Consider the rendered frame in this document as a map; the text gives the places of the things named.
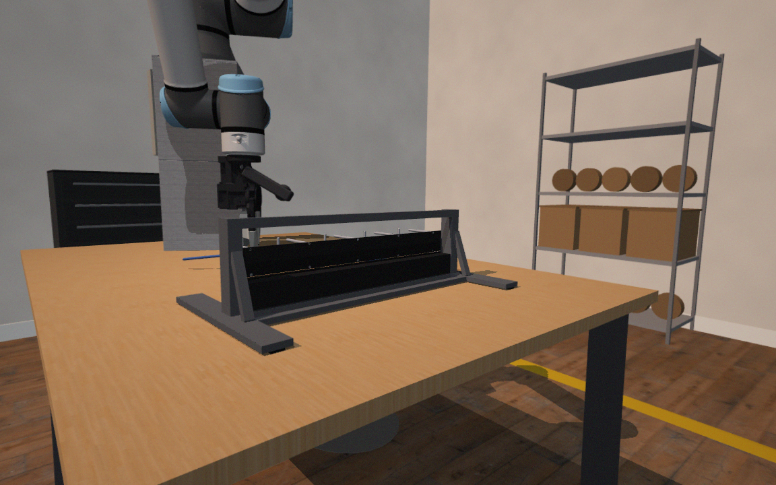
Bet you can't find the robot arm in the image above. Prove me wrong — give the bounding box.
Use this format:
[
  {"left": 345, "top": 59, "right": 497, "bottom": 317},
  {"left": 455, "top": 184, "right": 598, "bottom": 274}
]
[{"left": 147, "top": 0, "right": 293, "bottom": 156}]

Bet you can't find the grey metal rack with black port panel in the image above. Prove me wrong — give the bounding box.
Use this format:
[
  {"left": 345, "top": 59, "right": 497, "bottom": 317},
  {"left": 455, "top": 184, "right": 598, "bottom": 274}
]
[{"left": 176, "top": 209, "right": 517, "bottom": 354}]

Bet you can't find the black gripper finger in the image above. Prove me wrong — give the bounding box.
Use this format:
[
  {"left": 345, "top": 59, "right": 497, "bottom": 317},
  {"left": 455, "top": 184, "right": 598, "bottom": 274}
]
[
  {"left": 256, "top": 207, "right": 261, "bottom": 246},
  {"left": 239, "top": 193, "right": 258, "bottom": 247}
]

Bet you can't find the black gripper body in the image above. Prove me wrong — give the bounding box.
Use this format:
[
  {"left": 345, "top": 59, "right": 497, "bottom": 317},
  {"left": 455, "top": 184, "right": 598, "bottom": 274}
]
[{"left": 217, "top": 155, "right": 262, "bottom": 211}]

